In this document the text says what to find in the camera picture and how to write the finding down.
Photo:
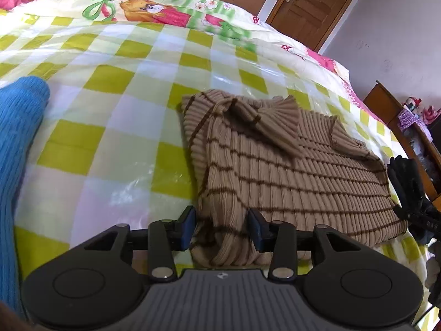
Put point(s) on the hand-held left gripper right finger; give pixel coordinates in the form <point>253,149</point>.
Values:
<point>256,231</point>

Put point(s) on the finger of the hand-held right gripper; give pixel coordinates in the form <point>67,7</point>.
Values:
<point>418,219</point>

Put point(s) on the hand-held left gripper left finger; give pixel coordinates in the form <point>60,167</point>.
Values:
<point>187,229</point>

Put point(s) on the beige brown-striped ribbed sweater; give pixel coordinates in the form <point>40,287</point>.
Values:
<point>286,186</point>

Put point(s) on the black garment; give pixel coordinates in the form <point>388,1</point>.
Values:
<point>408,182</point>

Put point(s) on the purple patterned cloth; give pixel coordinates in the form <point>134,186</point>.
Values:
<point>408,119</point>

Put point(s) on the wooden shelf unit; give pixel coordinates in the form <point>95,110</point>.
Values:
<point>396,110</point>

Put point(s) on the checked cartoon print quilt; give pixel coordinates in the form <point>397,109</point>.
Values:
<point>113,110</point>

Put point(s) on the blue ribbed knit garment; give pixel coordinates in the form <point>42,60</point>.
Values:
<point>17,165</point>

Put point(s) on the wooden door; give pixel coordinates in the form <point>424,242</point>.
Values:
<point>310,7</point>

